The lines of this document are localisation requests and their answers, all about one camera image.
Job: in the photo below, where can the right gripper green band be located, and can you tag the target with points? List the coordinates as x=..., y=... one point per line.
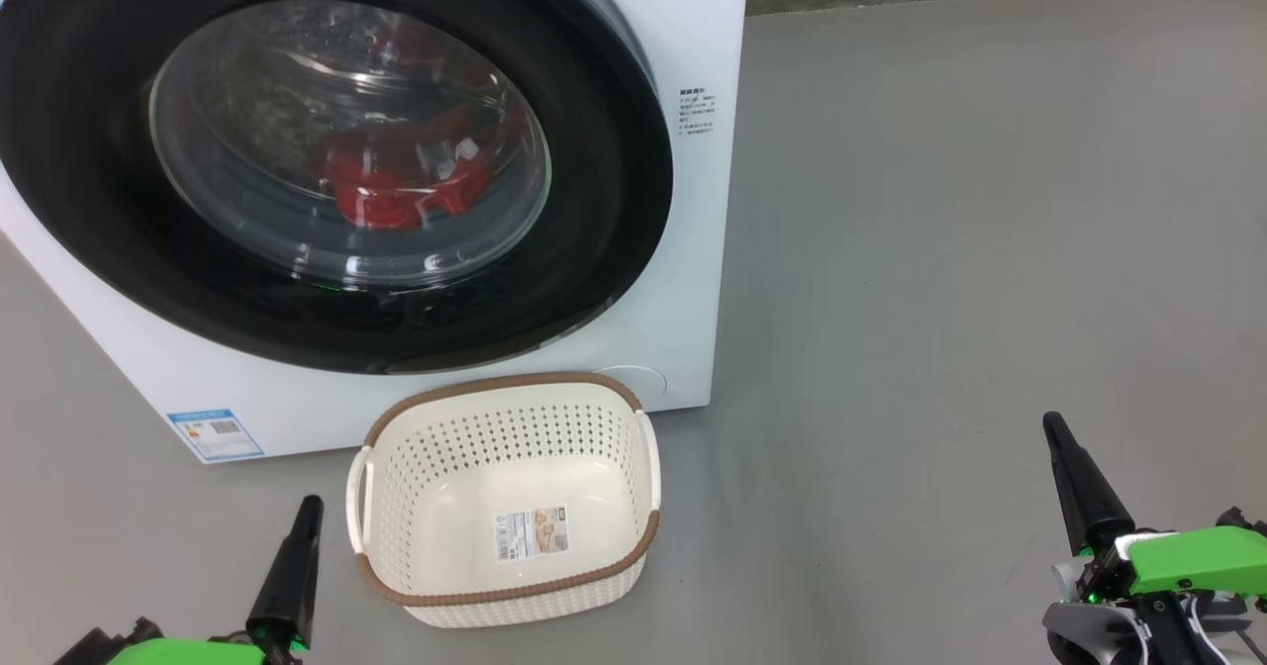
x=1188, y=558

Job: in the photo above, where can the round white filter cover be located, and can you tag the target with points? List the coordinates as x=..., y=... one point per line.
x=638, y=386

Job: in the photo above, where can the white front-load washing machine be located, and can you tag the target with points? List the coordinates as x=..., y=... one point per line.
x=683, y=279

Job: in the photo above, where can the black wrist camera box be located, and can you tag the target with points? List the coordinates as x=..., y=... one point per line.
x=1245, y=522
x=109, y=645

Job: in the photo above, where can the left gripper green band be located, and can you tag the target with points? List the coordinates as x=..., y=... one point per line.
x=188, y=653

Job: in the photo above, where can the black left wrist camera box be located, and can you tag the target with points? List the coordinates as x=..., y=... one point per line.
x=109, y=645

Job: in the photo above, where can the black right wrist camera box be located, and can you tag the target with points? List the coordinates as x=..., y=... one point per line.
x=1245, y=522

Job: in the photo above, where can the red garment with white trim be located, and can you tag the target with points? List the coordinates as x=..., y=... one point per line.
x=396, y=200

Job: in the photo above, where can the stainless steel washing machine drum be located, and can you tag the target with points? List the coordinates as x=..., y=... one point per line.
x=257, y=101

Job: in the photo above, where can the white product label sticker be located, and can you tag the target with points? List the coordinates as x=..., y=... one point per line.
x=533, y=534

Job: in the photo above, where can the black washer door glass window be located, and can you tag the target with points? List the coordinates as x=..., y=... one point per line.
x=89, y=190

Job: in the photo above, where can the cream laundry basket brown rim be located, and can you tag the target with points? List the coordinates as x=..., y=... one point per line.
x=465, y=507

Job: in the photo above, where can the blue energy label sticker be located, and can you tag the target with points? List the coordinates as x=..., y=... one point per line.
x=216, y=435

